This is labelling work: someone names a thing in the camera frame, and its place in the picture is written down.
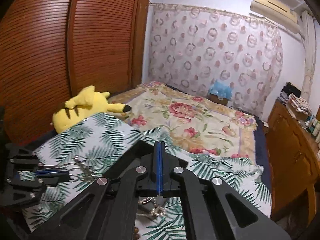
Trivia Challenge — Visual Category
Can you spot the white pearl necklace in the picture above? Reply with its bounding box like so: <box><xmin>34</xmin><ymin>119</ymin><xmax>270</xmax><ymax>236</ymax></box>
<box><xmin>137</xmin><ymin>196</ymin><xmax>167</xmax><ymax>218</ymax></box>

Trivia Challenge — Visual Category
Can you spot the palm leaf print cloth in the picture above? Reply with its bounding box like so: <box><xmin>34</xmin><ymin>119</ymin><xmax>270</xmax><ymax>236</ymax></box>
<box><xmin>23</xmin><ymin>113</ymin><xmax>272</xmax><ymax>231</ymax></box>

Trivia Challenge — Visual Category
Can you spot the floral bed blanket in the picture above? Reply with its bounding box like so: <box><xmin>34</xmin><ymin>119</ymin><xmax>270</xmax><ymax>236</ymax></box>
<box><xmin>109</xmin><ymin>81</ymin><xmax>258</xmax><ymax>164</ymax></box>

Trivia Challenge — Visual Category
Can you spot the yellow pikachu plush toy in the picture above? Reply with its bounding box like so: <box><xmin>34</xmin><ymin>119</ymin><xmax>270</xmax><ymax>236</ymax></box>
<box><xmin>52</xmin><ymin>86</ymin><xmax>131</xmax><ymax>134</ymax></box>

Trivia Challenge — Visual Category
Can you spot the brown cardboard box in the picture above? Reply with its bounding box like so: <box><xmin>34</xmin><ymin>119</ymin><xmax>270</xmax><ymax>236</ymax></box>
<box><xmin>208</xmin><ymin>94</ymin><xmax>228</xmax><ymax>106</ymax></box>

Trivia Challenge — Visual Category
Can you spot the dark blue mattress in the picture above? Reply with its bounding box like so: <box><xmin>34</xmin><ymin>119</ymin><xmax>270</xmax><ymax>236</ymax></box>
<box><xmin>254</xmin><ymin>116</ymin><xmax>272</xmax><ymax>191</ymax></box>

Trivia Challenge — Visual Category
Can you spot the blue plush toy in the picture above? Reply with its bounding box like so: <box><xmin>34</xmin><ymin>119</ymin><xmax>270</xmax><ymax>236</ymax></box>
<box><xmin>208</xmin><ymin>80</ymin><xmax>233</xmax><ymax>100</ymax></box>

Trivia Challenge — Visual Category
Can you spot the circle pattern curtain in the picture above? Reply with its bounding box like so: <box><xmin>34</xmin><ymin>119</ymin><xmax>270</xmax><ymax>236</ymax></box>
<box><xmin>148</xmin><ymin>3</ymin><xmax>283</xmax><ymax>116</ymax></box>

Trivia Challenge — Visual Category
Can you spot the wooden sideboard cabinet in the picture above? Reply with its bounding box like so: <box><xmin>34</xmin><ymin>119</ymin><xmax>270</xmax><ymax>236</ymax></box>
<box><xmin>266</xmin><ymin>100</ymin><xmax>319</xmax><ymax>224</ymax></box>

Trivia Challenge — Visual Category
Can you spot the brown louvered wardrobe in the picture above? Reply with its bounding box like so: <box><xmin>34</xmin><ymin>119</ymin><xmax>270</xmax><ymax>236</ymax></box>
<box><xmin>1</xmin><ymin>0</ymin><xmax>144</xmax><ymax>145</ymax></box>

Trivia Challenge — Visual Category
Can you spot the stack of folded clothes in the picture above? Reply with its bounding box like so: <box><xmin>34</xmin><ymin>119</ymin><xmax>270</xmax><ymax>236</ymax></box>
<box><xmin>279</xmin><ymin>82</ymin><xmax>312</xmax><ymax>116</ymax></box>

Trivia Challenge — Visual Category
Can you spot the cream air conditioner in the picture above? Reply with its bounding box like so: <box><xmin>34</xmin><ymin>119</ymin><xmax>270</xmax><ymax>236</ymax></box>
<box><xmin>250</xmin><ymin>0</ymin><xmax>300</xmax><ymax>34</ymax></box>

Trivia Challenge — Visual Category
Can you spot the cream side curtain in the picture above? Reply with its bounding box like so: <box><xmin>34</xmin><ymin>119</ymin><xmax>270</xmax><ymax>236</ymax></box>
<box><xmin>301</xmin><ymin>10</ymin><xmax>317</xmax><ymax>101</ymax></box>

